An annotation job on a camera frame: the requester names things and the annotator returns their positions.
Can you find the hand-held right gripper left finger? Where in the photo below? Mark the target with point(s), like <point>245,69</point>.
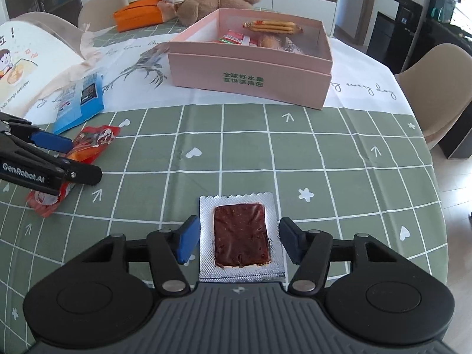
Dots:
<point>186,239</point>

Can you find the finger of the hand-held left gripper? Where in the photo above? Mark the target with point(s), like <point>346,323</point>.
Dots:
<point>84,176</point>
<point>51,143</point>

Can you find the orange tissue box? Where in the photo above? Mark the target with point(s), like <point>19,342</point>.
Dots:
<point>138,14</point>

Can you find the pale snack packet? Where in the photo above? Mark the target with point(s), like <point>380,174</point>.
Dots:
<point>295,47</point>

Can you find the green checked tablecloth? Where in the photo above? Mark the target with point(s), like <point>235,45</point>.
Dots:
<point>258,147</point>

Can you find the black appliance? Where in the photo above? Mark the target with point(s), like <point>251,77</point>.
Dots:
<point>396,33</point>

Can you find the pink cardboard box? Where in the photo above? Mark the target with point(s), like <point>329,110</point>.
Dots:
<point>250,77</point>

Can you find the long red snack packet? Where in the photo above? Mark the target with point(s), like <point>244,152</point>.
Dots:
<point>234,38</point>

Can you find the biscuit packet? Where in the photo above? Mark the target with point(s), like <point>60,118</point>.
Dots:
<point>273,26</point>

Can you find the yellow cake snack packet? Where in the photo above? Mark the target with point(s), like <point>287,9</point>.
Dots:
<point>273,40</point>

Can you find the beige printed tote bag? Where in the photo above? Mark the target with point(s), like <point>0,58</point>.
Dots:
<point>33,66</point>

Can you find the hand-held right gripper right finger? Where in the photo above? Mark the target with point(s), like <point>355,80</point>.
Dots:
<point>291,239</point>

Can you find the large red chicken snack packet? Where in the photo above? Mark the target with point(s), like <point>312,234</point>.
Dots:
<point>94,142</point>

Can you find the blue snack packet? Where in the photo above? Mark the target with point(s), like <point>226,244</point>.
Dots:
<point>79,103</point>

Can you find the silver packet with brown snack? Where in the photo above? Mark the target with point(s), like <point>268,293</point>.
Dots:
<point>241,236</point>

